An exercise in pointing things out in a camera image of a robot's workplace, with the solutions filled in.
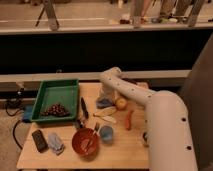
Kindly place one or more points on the grey blue cloth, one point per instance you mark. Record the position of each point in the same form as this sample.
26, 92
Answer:
55, 143

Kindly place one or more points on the pile of brown nuts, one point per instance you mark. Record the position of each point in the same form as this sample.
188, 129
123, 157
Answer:
57, 110

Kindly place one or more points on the blue sponge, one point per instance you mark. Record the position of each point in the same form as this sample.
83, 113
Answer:
103, 104

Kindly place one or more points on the black knife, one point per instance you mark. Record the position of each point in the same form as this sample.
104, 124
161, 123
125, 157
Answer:
84, 108

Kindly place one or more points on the small blue cup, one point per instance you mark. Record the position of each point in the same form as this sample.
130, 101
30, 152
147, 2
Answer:
106, 134

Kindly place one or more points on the blue power box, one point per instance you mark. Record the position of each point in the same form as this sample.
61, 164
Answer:
27, 114

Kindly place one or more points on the black phone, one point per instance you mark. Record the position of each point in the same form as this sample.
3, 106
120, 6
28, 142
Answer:
39, 141

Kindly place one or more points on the orange carrot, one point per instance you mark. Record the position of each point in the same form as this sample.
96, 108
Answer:
128, 120

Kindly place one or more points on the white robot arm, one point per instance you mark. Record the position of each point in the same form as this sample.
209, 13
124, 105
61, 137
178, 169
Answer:
169, 135

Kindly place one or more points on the metal cup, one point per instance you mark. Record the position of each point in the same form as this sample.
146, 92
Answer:
145, 139

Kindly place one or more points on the red bowl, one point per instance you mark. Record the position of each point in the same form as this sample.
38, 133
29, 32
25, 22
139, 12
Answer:
85, 142

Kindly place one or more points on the yellow apple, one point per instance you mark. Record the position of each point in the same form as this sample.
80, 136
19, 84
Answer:
121, 103

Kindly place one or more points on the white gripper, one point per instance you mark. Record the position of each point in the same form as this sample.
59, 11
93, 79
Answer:
107, 93

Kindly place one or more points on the green plastic tray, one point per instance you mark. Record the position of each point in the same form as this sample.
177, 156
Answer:
56, 93

